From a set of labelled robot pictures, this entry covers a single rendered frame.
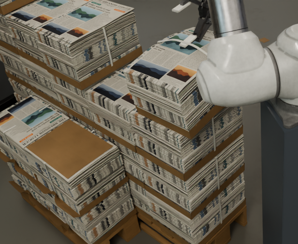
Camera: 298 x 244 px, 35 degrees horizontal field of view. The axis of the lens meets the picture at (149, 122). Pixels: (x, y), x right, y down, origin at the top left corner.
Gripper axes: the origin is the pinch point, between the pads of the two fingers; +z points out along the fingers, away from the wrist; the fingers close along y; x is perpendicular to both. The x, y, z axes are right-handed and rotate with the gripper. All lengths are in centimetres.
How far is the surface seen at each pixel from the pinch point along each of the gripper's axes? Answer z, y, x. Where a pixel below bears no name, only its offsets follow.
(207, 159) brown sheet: 9, 55, -10
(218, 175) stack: 4, 70, -9
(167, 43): -0.7, 10.4, 10.3
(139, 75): 18.9, 10.9, 5.6
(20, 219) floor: 66, 112, 93
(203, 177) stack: 12, 62, -10
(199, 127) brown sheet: 13.4, 31.4, -14.1
